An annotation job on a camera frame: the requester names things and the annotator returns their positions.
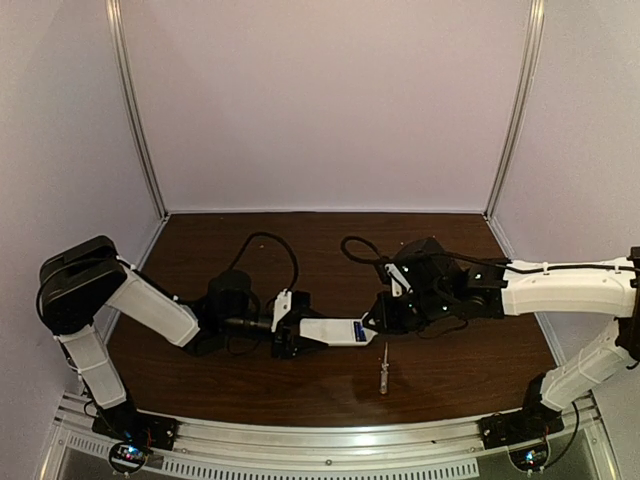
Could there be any left black camera cable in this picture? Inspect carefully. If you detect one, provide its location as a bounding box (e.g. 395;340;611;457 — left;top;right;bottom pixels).
172;231;300;311

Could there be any left aluminium frame post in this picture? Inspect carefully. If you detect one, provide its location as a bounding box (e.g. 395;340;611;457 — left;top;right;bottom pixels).
105;0;169;220

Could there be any front aluminium rail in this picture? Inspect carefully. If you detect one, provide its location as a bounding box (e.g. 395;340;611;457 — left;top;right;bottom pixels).
35;393;622;479

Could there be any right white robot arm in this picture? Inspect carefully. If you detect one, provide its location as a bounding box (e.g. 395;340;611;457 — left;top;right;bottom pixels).
363;238;639;422

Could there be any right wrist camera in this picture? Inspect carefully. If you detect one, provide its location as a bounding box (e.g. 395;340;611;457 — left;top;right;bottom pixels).
384;263;413;297

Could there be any right aluminium frame post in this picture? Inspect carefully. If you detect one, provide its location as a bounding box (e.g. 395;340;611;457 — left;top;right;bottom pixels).
484;0;545;221

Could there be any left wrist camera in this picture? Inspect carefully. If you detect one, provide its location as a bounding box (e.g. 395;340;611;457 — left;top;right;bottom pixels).
271;289;292;333

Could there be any white remote control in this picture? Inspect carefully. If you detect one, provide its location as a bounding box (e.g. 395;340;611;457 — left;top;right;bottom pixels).
299;318;378;347

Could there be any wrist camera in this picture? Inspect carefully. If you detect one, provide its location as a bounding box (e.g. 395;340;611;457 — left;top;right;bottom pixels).
271;289;292;333
384;263;413;297

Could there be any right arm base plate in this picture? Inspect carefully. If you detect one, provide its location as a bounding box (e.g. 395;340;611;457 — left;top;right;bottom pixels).
478;410;564;450

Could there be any black camera cable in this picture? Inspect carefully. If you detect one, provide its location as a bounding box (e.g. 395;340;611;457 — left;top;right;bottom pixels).
172;231;300;311
340;236;511;274

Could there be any aluminium frame post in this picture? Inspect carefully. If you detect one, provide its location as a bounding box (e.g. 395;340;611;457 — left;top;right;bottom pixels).
484;0;545;221
105;0;169;220

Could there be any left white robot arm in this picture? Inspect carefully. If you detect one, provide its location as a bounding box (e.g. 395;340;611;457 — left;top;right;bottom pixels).
35;235;336;410

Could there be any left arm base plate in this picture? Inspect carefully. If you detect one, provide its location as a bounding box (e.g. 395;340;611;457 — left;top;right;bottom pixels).
91;411;178;451

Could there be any right black camera cable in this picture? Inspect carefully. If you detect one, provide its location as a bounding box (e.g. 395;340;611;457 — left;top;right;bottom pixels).
340;236;511;274

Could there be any clear handle screwdriver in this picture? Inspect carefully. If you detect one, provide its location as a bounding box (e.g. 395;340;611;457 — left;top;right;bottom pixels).
379;343;389;395

